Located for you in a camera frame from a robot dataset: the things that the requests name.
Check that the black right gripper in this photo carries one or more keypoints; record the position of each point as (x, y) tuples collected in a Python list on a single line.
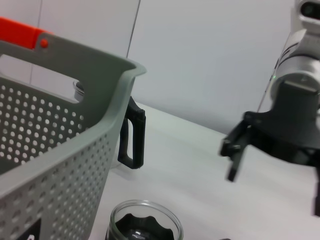
[(287, 130)]

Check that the glass teacup with black base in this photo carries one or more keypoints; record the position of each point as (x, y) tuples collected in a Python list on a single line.
[(145, 225)]

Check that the grey perforated storage bin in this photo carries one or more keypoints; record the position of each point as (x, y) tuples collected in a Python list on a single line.
[(62, 162)]

